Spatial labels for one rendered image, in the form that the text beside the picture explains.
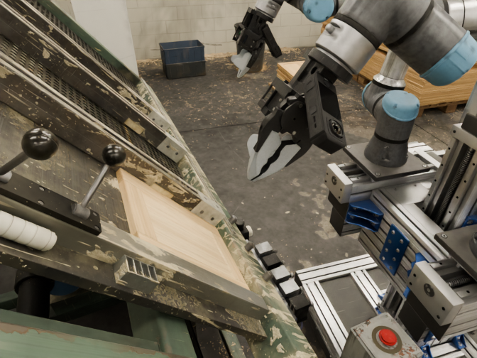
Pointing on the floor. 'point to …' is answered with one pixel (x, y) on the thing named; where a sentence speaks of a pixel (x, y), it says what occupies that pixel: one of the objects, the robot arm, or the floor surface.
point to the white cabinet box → (108, 27)
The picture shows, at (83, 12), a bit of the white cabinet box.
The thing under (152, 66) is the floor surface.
